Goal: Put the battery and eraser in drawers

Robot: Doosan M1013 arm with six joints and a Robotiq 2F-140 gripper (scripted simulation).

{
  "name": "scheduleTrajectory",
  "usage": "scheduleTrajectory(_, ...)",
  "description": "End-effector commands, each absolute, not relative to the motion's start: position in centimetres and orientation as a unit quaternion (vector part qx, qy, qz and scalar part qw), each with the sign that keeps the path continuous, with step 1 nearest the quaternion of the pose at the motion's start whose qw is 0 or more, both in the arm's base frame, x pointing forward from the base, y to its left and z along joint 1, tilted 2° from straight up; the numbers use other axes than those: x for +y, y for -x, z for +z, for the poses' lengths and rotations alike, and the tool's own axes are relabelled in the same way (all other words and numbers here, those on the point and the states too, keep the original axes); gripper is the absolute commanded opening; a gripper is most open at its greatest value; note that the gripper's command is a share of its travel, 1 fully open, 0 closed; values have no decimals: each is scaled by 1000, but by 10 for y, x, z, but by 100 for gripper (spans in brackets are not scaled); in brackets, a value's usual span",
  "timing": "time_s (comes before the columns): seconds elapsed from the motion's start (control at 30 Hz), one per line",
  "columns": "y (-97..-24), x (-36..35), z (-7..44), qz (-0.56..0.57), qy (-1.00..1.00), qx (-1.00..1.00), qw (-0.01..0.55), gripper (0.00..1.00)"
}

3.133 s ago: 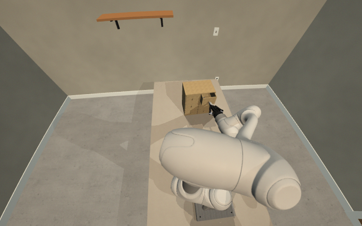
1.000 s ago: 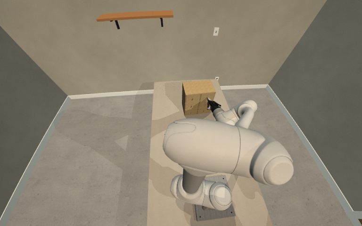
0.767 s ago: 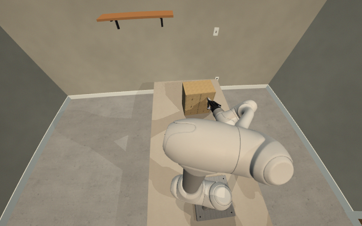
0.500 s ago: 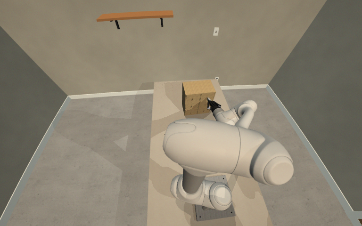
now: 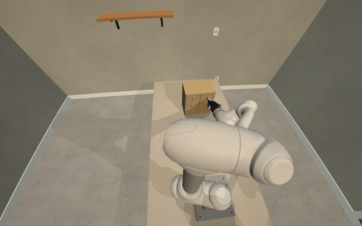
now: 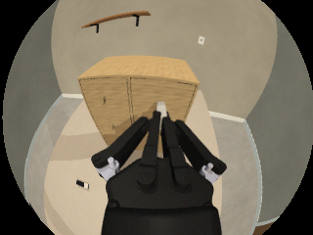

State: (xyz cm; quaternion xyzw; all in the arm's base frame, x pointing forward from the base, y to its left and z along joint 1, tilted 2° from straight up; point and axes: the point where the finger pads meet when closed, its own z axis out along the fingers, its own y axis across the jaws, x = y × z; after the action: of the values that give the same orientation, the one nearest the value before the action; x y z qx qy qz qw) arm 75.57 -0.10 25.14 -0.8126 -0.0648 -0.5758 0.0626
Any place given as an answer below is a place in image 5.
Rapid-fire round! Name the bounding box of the small wooden chest of drawers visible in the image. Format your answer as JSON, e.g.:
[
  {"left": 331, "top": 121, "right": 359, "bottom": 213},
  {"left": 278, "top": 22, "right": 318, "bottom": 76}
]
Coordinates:
[{"left": 182, "top": 80, "right": 216, "bottom": 116}]

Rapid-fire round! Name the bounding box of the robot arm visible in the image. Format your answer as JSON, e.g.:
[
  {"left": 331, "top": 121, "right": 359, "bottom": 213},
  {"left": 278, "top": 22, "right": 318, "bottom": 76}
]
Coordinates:
[{"left": 163, "top": 100, "right": 294, "bottom": 210}]

